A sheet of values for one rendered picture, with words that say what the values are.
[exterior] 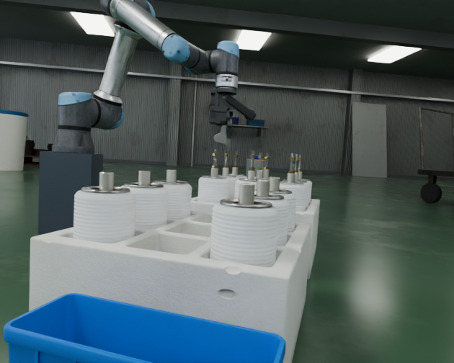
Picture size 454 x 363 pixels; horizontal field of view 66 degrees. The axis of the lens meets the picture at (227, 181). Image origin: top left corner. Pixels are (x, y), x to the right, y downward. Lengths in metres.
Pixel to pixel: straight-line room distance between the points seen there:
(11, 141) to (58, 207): 3.59
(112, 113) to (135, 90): 8.68
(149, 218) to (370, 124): 10.50
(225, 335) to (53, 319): 0.22
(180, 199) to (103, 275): 0.30
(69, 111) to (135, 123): 8.68
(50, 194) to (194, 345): 1.04
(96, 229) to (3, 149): 4.40
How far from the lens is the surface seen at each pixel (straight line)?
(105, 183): 0.59
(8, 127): 4.94
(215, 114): 1.17
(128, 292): 0.52
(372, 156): 10.85
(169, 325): 0.47
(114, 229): 0.57
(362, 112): 11.01
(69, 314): 0.55
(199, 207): 1.03
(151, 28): 1.24
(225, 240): 0.47
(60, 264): 0.58
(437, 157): 12.63
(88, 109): 1.44
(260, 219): 0.47
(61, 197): 1.40
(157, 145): 9.98
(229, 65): 1.20
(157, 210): 0.67
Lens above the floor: 0.32
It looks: 4 degrees down
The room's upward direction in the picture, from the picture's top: 3 degrees clockwise
